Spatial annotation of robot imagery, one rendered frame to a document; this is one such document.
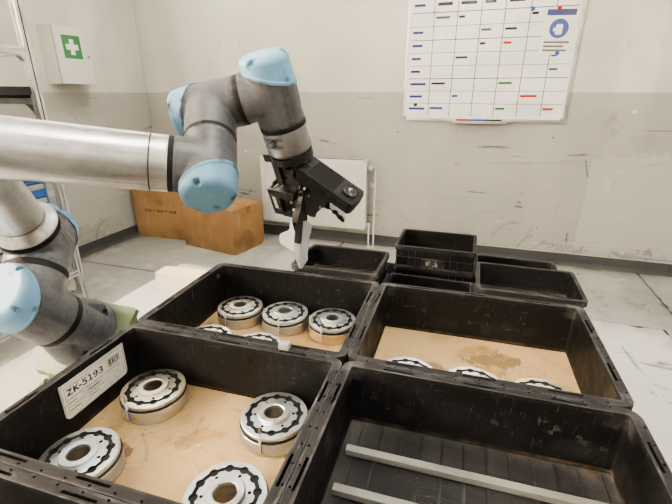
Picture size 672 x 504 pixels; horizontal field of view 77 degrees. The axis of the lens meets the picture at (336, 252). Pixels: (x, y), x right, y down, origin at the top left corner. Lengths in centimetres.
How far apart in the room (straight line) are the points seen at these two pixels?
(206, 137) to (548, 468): 65
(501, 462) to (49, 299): 83
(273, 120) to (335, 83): 314
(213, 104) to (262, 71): 8
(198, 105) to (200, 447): 50
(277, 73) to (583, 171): 326
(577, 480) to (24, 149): 81
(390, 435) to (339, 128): 328
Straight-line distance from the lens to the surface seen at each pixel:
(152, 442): 74
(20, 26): 287
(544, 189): 372
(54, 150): 60
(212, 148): 59
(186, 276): 145
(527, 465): 72
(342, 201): 69
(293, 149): 68
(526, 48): 362
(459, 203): 371
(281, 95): 66
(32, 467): 62
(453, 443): 71
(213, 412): 76
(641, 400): 116
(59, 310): 98
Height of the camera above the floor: 132
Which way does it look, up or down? 21 degrees down
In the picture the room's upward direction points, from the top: straight up
